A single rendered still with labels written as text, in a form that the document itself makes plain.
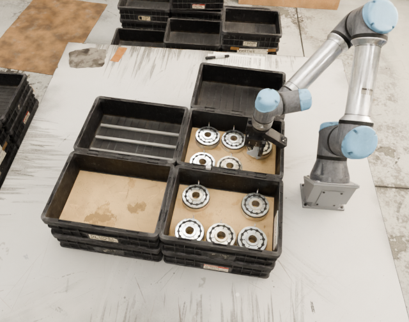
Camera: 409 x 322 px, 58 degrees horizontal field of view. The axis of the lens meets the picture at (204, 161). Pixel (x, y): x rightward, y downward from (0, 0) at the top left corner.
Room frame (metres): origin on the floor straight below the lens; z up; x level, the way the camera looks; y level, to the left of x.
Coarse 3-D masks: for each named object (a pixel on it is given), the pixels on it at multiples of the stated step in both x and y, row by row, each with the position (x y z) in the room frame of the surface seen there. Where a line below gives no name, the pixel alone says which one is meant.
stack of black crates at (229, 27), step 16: (224, 16) 2.32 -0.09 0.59; (240, 16) 2.42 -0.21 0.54; (256, 16) 2.42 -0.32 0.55; (272, 16) 2.42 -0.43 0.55; (224, 32) 2.14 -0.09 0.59; (240, 32) 2.14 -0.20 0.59; (256, 32) 2.31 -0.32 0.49; (272, 32) 2.32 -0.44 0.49; (224, 48) 2.14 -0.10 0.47; (240, 48) 2.14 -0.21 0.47; (256, 48) 2.13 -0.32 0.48; (272, 48) 2.13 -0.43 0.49
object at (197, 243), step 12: (180, 168) 0.78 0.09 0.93; (192, 168) 0.78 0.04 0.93; (204, 168) 0.78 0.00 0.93; (264, 180) 0.75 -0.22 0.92; (276, 180) 0.75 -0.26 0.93; (168, 204) 0.62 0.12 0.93; (168, 240) 0.49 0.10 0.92; (180, 240) 0.49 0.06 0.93; (192, 240) 0.50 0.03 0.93; (240, 252) 0.47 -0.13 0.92; (252, 252) 0.47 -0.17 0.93; (264, 252) 0.47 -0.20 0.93; (276, 252) 0.47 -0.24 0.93
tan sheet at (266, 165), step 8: (192, 128) 1.06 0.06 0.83; (192, 136) 1.02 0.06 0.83; (192, 144) 0.97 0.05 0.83; (272, 144) 0.99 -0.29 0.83; (192, 152) 0.93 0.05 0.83; (200, 152) 0.93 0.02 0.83; (208, 152) 0.94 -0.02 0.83; (216, 152) 0.94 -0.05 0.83; (224, 152) 0.94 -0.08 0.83; (240, 152) 0.94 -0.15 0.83; (272, 152) 0.95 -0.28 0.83; (216, 160) 0.90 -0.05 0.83; (240, 160) 0.90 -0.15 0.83; (248, 160) 0.90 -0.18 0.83; (256, 160) 0.91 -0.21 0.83; (264, 160) 0.91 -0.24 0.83; (272, 160) 0.91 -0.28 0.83; (248, 168) 0.86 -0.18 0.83; (256, 168) 0.87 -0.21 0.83; (264, 168) 0.87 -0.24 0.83; (272, 168) 0.87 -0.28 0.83
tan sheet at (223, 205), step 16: (224, 192) 0.74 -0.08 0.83; (176, 208) 0.66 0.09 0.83; (208, 208) 0.67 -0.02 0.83; (224, 208) 0.67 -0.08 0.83; (272, 208) 0.69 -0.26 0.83; (176, 224) 0.60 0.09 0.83; (208, 224) 0.61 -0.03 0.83; (240, 224) 0.61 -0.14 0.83; (256, 224) 0.62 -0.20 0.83; (272, 224) 0.62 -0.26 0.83
